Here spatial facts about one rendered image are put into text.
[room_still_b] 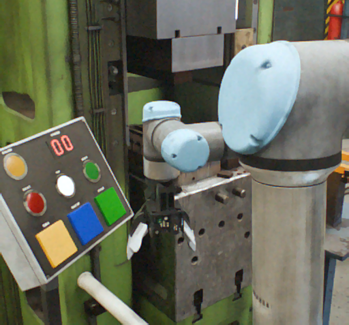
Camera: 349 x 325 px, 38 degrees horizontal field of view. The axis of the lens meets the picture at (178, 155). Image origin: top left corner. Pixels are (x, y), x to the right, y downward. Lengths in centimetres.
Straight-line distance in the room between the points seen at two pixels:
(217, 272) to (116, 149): 54
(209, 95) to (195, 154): 99
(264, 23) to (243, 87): 138
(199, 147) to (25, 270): 44
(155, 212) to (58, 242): 21
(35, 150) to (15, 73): 66
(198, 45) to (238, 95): 95
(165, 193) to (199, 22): 63
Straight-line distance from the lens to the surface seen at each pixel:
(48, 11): 139
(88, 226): 116
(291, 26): 957
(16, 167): 108
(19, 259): 107
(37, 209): 108
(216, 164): 165
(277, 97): 51
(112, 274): 173
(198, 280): 170
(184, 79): 161
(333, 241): 182
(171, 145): 89
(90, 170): 122
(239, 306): 193
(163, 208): 105
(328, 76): 55
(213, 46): 154
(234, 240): 175
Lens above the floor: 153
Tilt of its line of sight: 20 degrees down
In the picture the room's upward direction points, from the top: straight up
